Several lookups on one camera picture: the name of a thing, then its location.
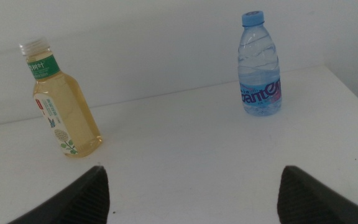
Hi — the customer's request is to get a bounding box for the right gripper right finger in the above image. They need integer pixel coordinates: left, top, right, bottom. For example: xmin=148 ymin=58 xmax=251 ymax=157
xmin=277 ymin=165 xmax=358 ymax=224

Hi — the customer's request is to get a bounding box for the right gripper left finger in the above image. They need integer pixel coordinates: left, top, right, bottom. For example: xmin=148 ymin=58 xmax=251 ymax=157
xmin=7 ymin=165 xmax=110 ymax=224

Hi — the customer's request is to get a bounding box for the yellow tea bottle green label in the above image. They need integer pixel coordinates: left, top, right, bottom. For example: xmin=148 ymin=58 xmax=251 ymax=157
xmin=19 ymin=36 xmax=103 ymax=158

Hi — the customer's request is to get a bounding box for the clear water bottle blue cap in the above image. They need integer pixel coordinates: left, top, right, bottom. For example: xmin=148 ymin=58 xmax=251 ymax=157
xmin=237 ymin=11 xmax=283 ymax=117

